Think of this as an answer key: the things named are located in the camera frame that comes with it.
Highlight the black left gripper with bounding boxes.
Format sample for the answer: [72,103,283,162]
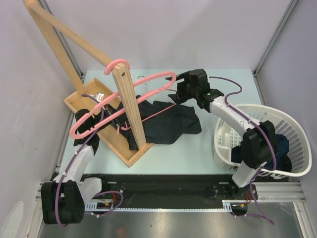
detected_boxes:
[90,104,133,134]

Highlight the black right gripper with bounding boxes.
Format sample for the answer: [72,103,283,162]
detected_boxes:
[165,72,198,105]

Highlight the wooden rack base tray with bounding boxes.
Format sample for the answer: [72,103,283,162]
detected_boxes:
[63,78,156,169]

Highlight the dark green shorts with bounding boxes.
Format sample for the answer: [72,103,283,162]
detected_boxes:
[111,95,202,151]

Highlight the pink plastic hanger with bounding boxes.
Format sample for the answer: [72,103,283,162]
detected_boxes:
[69,58,177,139]

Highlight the navy blue shorts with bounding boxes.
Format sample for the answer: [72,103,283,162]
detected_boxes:
[231,134,292,172]

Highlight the wooden rack post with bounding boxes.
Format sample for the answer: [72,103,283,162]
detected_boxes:
[26,0,147,149]

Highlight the pink hanger with green shorts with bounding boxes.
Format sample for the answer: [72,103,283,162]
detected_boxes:
[116,104,176,134]

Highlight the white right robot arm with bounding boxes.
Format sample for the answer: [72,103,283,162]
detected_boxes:
[166,69,277,199]

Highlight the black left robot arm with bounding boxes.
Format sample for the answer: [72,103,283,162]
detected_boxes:
[41,131,124,227]

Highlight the white laundry basket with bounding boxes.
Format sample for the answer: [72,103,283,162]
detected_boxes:
[213,104,312,179]

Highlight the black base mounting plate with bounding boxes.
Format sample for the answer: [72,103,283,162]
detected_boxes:
[95,174,258,210]

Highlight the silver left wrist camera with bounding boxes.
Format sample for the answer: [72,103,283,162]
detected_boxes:
[93,92,105,102]

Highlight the aluminium rail with cable duct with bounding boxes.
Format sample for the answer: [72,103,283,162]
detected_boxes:
[36,182,305,213]

